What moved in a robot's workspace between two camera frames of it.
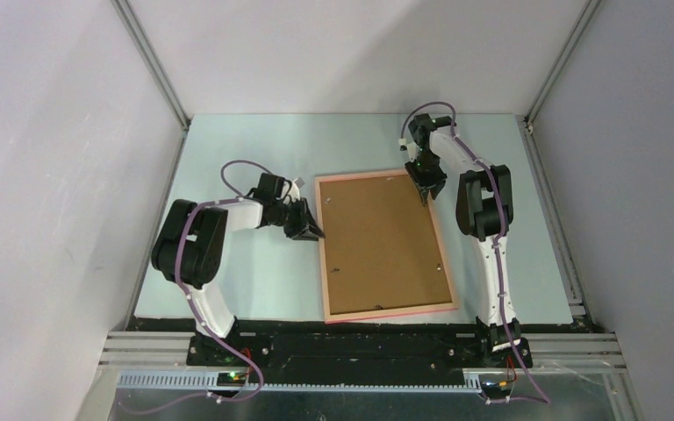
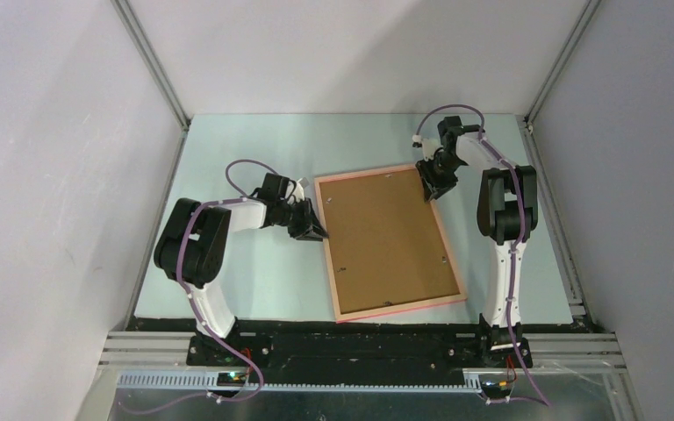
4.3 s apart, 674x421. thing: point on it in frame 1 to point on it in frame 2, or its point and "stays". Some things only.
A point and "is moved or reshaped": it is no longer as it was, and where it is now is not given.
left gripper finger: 311,231 stays
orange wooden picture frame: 345,317 is moved or reshaped
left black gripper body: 290,217 stays
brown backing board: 381,246 stays
